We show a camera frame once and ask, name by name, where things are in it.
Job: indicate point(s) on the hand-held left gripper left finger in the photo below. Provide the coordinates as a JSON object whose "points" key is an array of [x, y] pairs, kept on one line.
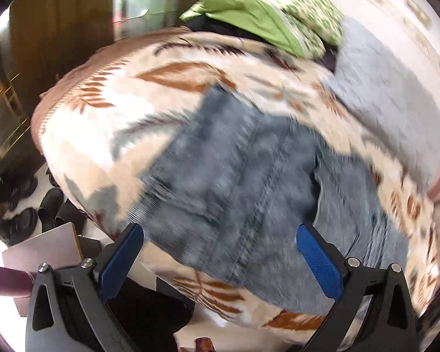
{"points": [[119, 264]]}

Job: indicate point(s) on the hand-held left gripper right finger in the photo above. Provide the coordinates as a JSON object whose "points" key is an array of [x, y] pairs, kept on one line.
{"points": [[321, 264]]}

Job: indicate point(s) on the grey-blue denim pants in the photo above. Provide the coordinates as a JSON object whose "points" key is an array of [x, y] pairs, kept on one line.
{"points": [[249, 176]]}

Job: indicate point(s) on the black slipper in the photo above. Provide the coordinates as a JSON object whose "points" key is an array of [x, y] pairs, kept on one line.
{"points": [[51, 207], [71, 216]]}

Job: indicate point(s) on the pink flat board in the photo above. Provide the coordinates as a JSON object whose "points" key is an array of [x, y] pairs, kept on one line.
{"points": [[44, 245]]}

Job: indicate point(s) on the black shoe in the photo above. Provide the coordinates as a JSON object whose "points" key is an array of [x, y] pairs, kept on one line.
{"points": [[16, 223], [13, 189]]}

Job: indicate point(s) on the purple tube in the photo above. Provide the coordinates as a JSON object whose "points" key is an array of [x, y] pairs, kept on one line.
{"points": [[7, 280]]}

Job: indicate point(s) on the leaf-print beige blanket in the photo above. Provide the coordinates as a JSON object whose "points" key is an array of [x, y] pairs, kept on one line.
{"points": [[132, 91]]}

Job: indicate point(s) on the grey quilted pillow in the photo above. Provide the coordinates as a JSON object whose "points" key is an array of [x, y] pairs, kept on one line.
{"points": [[385, 91]]}

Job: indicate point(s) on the wooden door with patterned glass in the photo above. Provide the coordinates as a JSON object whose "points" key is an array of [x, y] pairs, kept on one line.
{"points": [[58, 25]]}

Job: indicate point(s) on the dark cloth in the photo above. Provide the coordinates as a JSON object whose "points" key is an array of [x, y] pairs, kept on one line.
{"points": [[220, 26]]}

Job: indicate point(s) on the green patterned quilt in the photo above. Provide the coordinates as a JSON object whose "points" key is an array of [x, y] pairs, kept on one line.
{"points": [[249, 11]]}

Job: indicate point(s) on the cream double light switch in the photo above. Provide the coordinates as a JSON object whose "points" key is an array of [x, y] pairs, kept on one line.
{"points": [[418, 11]]}

